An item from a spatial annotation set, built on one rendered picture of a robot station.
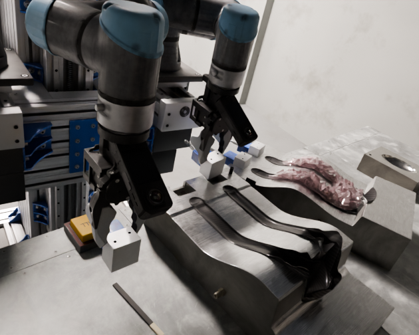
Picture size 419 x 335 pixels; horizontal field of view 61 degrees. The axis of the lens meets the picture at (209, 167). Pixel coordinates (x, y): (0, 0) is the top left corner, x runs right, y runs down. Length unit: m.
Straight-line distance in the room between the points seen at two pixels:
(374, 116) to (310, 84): 0.68
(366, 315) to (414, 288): 0.26
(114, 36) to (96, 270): 0.48
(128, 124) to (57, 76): 0.68
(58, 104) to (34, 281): 0.48
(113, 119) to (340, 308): 0.54
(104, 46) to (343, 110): 2.91
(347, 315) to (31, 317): 0.56
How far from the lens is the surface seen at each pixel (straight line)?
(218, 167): 0.89
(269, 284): 0.63
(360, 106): 3.17
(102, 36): 0.46
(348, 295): 0.80
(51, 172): 1.14
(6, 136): 0.91
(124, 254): 0.61
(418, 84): 2.98
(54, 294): 0.73
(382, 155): 1.47
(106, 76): 0.46
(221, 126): 0.81
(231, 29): 0.71
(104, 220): 0.56
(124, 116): 0.46
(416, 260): 1.12
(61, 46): 0.51
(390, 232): 0.96
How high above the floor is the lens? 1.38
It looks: 31 degrees down
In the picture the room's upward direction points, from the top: 14 degrees clockwise
